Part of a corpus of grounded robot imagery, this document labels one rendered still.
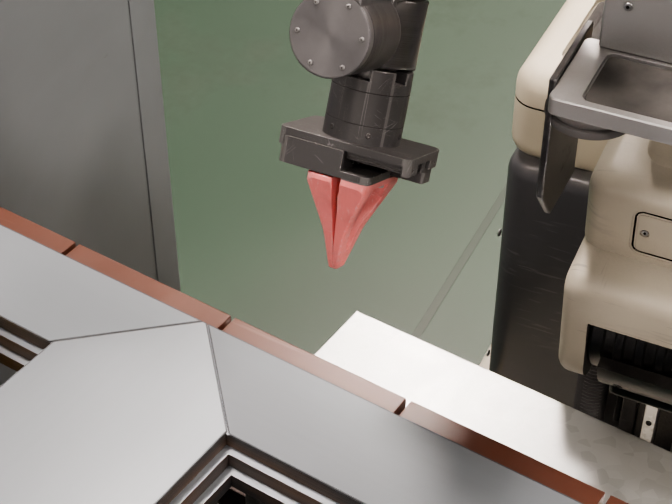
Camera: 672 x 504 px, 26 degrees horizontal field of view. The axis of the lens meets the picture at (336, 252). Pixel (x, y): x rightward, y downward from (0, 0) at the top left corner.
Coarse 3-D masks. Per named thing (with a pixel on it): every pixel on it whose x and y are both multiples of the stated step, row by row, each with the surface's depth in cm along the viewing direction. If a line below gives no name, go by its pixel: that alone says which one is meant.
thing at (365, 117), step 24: (384, 72) 101; (408, 72) 103; (336, 96) 102; (360, 96) 101; (384, 96) 101; (408, 96) 103; (312, 120) 107; (336, 120) 103; (360, 120) 102; (384, 120) 102; (336, 144) 102; (360, 144) 102; (384, 144) 103; (408, 144) 105; (384, 168) 102; (408, 168) 101
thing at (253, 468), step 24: (0, 336) 123; (24, 336) 122; (0, 360) 124; (24, 360) 123; (216, 456) 113; (240, 456) 113; (264, 456) 111; (192, 480) 111; (216, 480) 113; (240, 480) 113; (264, 480) 112; (288, 480) 111; (312, 480) 110
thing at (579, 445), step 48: (336, 336) 146; (384, 336) 146; (384, 384) 141; (432, 384) 141; (480, 384) 141; (480, 432) 136; (528, 432) 136; (576, 432) 136; (624, 432) 136; (624, 480) 132
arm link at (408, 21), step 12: (396, 0) 98; (408, 0) 100; (420, 0) 102; (408, 12) 100; (420, 12) 101; (408, 24) 100; (420, 24) 101; (408, 36) 101; (420, 36) 102; (408, 48) 101; (396, 60) 101; (408, 60) 101
